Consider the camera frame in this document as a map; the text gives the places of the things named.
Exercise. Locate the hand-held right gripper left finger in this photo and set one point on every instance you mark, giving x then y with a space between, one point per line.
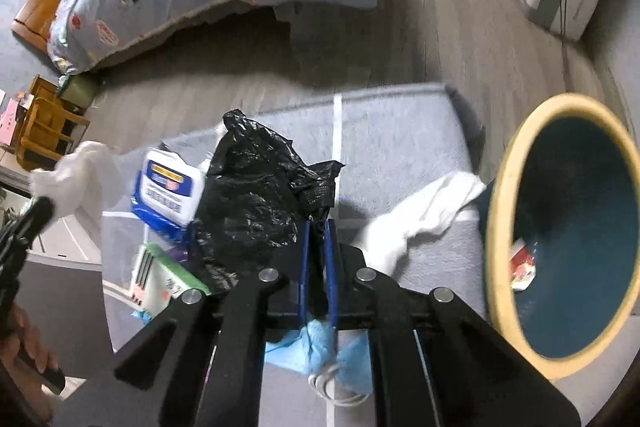
305 267

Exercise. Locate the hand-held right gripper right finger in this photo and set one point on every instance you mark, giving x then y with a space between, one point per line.
330 272

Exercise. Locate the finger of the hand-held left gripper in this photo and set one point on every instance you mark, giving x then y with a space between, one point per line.
27 227

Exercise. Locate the blue face mask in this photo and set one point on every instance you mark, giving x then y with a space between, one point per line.
320 342

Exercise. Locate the white tissue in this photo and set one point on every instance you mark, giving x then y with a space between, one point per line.
85 177
425 212

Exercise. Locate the black plastic bag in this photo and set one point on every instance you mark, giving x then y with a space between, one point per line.
250 187

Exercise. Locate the green white striped packet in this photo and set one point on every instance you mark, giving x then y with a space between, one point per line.
160 279

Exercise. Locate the blue wet wipes packet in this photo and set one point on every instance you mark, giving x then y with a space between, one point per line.
167 187

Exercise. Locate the teal bin with cream rim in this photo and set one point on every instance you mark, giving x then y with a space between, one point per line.
575 232

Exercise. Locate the person's left hand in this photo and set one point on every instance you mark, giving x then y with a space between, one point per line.
25 347

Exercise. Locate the white cabinet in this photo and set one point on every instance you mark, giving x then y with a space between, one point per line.
65 237

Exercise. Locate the wooden stool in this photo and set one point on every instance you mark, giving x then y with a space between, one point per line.
47 127

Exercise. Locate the pink box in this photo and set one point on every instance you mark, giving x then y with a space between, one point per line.
7 119

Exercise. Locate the purple packet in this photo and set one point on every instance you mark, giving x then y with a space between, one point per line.
180 253

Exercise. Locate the small teal wrapper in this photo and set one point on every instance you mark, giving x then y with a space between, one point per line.
142 314

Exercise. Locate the green box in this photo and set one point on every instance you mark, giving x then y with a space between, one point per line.
80 89

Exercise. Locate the grey mat with white lines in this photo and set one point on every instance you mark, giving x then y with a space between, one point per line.
400 137

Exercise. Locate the pink red snack wrapper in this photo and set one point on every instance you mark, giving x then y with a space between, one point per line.
522 269

